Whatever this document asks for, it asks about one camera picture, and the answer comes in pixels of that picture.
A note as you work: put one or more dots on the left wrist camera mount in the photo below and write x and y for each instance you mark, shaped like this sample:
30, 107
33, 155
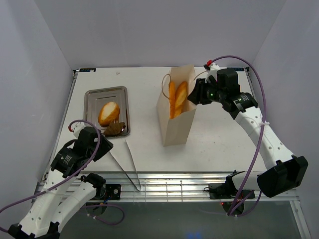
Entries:
76, 129

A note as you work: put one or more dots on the aluminium frame rail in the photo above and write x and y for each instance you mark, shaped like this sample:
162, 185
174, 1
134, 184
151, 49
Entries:
163, 187

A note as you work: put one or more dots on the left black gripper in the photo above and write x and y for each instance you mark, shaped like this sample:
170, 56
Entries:
105, 145

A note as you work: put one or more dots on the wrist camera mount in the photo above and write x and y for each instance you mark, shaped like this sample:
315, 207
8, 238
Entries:
211, 69
76, 129

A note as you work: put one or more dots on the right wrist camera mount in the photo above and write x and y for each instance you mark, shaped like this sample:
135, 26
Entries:
211, 69

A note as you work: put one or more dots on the beige paper bag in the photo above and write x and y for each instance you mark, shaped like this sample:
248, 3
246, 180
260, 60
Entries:
176, 131

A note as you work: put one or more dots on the long baguette bread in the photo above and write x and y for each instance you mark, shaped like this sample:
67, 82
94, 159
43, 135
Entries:
172, 99
180, 97

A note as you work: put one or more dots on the metal tray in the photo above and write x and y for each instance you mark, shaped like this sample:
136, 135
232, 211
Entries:
94, 100

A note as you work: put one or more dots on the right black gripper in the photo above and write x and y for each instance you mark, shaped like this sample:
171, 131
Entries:
197, 95

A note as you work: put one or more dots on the oval bread loaf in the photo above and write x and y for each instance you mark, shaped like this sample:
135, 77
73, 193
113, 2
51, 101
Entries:
109, 113

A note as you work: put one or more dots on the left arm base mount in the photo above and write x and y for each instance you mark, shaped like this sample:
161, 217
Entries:
109, 191

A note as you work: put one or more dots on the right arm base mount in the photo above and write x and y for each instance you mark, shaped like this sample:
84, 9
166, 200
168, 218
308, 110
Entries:
222, 191

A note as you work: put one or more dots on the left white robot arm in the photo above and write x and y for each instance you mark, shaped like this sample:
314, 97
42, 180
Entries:
49, 213

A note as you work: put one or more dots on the metal tongs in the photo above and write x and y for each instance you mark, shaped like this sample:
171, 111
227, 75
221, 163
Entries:
124, 160

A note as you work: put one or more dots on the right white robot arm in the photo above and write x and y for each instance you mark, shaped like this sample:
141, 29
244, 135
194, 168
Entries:
284, 170

